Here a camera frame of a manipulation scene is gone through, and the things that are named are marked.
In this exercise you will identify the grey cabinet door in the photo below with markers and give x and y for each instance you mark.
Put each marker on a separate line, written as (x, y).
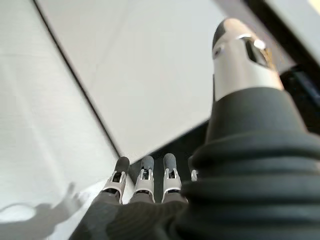
(140, 75)

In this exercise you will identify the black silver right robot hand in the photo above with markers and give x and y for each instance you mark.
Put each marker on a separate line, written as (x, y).
(237, 187)

